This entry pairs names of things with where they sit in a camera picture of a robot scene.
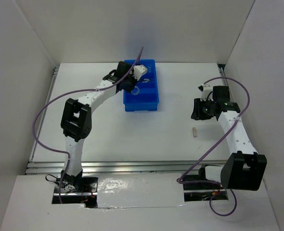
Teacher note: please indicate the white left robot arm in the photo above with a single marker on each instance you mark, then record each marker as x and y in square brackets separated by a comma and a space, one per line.
[76, 120]

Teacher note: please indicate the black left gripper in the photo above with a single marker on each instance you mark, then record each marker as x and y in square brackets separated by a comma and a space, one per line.
[129, 89]

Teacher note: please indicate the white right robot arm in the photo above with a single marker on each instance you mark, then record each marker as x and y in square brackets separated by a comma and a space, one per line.
[245, 167]

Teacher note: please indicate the white front cover board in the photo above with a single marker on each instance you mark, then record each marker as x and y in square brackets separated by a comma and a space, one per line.
[139, 190]

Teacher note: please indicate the aluminium table frame rail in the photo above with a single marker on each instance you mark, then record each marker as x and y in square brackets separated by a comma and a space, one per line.
[131, 141]

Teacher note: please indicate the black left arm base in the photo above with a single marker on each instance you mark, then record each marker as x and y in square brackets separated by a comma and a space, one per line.
[85, 192]

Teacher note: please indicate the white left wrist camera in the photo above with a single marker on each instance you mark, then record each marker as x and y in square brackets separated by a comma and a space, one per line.
[139, 71]

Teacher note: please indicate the blue compartment storage bin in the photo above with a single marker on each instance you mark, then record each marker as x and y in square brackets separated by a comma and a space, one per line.
[148, 98]

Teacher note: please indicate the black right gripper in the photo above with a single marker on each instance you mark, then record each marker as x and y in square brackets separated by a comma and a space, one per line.
[197, 113]

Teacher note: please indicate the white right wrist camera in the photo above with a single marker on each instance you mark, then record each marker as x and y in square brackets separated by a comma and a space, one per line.
[206, 92]

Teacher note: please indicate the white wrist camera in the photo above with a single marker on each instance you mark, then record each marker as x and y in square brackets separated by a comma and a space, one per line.
[139, 71]
[206, 92]

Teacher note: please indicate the white eraser block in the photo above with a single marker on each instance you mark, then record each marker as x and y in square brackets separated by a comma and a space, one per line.
[194, 130]

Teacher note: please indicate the clear tape roll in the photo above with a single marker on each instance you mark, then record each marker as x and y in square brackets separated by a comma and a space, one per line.
[135, 91]

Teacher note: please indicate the blue gel pen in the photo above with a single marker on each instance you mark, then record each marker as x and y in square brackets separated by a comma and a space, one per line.
[146, 80]

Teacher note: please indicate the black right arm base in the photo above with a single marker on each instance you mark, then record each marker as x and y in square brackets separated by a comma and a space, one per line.
[197, 189]

